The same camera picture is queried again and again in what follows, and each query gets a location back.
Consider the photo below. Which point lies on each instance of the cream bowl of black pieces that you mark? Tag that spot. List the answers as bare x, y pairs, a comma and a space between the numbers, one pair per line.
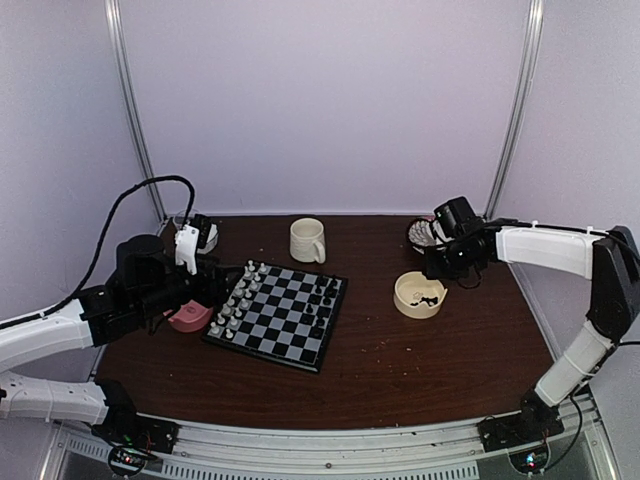
417, 297

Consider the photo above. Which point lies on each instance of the floral patterned saucer plate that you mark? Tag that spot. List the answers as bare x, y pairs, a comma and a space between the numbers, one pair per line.
419, 235

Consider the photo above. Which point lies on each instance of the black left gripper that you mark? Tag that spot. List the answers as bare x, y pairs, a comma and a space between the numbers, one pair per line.
219, 294

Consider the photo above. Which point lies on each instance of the pink bowl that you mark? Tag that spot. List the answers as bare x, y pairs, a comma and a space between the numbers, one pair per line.
191, 317

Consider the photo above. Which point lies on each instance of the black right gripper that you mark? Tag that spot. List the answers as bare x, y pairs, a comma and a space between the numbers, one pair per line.
432, 269

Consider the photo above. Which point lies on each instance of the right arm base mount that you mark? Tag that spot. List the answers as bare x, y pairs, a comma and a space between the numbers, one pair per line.
520, 432

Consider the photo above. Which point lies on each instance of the black and white chessboard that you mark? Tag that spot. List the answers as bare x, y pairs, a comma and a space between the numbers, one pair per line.
276, 327

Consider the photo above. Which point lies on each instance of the aluminium front rail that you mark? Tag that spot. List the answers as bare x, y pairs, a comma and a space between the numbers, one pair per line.
474, 448

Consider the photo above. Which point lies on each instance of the aluminium frame post right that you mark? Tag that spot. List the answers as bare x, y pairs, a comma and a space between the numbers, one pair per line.
527, 69

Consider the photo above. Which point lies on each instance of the aluminium frame post left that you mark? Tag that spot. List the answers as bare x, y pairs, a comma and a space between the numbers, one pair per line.
117, 37

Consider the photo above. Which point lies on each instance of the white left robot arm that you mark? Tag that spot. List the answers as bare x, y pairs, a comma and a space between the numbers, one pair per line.
146, 288

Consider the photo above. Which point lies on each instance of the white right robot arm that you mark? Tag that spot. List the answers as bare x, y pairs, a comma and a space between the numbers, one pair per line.
583, 283

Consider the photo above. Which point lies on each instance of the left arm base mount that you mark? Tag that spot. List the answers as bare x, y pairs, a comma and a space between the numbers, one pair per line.
136, 443

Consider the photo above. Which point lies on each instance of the aluminium frame post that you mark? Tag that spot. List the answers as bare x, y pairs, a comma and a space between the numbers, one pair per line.
117, 37
527, 69

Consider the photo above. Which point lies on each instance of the white ribbed ceramic mug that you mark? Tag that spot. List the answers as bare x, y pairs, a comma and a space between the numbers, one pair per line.
307, 241

